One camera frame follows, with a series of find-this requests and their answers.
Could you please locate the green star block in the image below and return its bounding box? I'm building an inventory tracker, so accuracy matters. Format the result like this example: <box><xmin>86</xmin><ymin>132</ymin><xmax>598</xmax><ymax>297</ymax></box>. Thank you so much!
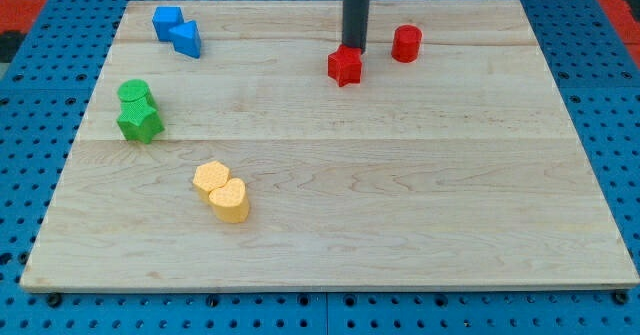
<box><xmin>117</xmin><ymin>97</ymin><xmax>164</xmax><ymax>144</ymax></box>

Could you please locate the blue cube block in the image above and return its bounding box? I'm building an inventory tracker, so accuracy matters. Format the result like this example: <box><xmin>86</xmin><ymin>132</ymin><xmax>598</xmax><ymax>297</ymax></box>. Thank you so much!
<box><xmin>152</xmin><ymin>6</ymin><xmax>184</xmax><ymax>42</ymax></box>

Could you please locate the blue triangle block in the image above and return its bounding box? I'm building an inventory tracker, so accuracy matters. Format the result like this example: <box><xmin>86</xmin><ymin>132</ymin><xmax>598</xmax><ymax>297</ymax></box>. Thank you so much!
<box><xmin>169</xmin><ymin>20</ymin><xmax>201</xmax><ymax>58</ymax></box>

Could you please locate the light wooden board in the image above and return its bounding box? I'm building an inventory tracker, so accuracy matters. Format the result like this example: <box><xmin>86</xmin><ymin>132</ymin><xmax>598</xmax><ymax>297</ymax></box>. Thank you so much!
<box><xmin>21</xmin><ymin>0</ymin><xmax>639</xmax><ymax>293</ymax></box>

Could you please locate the green cylinder block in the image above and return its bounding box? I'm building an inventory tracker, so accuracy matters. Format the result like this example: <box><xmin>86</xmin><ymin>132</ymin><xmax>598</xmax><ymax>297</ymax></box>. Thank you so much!
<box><xmin>117</xmin><ymin>79</ymin><xmax>157</xmax><ymax>109</ymax></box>

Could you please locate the yellow hexagon block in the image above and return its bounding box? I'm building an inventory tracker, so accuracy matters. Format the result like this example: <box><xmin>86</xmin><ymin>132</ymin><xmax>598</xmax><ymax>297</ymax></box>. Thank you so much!
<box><xmin>192</xmin><ymin>161</ymin><xmax>231</xmax><ymax>203</ymax></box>

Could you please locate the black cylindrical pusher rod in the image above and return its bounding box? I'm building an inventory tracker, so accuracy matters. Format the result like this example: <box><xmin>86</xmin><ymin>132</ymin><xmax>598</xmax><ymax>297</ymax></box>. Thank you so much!
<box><xmin>341</xmin><ymin>0</ymin><xmax>370</xmax><ymax>53</ymax></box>

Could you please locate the yellow heart block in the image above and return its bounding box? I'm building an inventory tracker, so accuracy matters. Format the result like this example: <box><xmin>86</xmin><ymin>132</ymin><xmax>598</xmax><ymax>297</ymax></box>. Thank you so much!
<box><xmin>208</xmin><ymin>178</ymin><xmax>250</xmax><ymax>224</ymax></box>

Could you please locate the red star block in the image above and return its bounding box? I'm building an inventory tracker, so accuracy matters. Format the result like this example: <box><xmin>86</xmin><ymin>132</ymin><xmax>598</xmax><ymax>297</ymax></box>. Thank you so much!
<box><xmin>327</xmin><ymin>44</ymin><xmax>363</xmax><ymax>87</ymax></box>

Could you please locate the red cylinder block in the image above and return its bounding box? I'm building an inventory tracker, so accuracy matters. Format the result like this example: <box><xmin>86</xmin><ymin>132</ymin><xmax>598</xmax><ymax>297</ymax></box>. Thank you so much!
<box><xmin>391</xmin><ymin>24</ymin><xmax>422</xmax><ymax>63</ymax></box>

